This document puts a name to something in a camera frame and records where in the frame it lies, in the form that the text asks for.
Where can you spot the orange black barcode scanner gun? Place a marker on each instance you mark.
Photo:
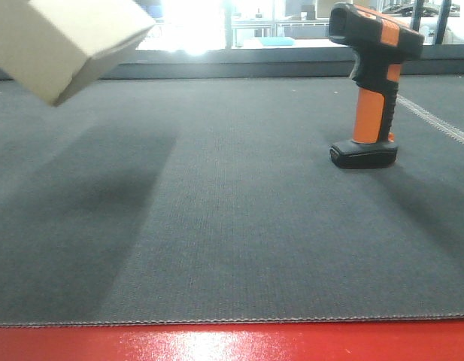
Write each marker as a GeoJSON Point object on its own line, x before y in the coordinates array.
{"type": "Point", "coordinates": [381, 44]}

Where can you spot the brown cardboard package box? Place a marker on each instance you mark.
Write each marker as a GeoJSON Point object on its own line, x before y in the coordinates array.
{"type": "Point", "coordinates": [56, 48]}

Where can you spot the dark grey conveyor belt mat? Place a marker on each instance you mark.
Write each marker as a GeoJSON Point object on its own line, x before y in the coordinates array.
{"type": "Point", "coordinates": [189, 201]}

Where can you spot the blue tray in background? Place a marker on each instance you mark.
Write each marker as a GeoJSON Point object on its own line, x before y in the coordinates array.
{"type": "Point", "coordinates": [276, 41]}

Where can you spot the red metal table edge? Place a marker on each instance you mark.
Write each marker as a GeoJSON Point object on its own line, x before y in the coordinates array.
{"type": "Point", "coordinates": [403, 340]}

